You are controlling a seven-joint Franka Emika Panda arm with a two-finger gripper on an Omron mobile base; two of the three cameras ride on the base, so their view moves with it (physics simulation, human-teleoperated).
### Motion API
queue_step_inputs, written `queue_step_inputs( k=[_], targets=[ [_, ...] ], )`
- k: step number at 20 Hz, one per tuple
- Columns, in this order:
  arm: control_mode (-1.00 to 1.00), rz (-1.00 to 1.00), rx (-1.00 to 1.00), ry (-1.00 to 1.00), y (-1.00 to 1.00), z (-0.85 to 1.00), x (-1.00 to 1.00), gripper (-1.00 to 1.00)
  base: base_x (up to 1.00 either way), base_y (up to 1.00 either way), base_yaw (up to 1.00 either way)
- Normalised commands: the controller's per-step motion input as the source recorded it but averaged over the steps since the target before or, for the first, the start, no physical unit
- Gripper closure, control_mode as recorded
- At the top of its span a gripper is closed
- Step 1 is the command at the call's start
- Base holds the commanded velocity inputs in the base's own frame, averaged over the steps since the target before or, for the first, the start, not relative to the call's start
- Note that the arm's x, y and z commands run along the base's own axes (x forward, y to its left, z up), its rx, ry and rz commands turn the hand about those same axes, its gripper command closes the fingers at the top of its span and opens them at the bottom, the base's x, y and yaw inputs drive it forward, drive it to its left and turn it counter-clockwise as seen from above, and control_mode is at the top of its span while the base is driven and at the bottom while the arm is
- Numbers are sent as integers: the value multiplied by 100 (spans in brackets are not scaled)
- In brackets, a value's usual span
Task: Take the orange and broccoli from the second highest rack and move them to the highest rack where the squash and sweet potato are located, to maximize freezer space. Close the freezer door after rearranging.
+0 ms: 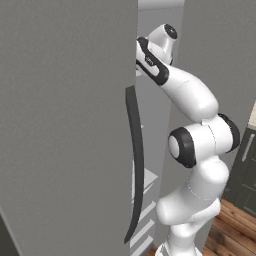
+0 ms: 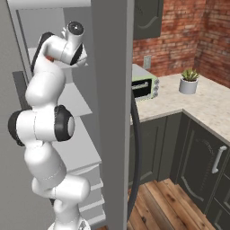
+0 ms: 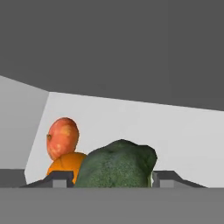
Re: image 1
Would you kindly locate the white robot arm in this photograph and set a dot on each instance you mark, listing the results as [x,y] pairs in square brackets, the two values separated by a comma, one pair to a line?
[196,96]

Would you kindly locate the grey freezer door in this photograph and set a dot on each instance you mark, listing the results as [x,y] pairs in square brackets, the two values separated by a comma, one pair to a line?
[63,126]

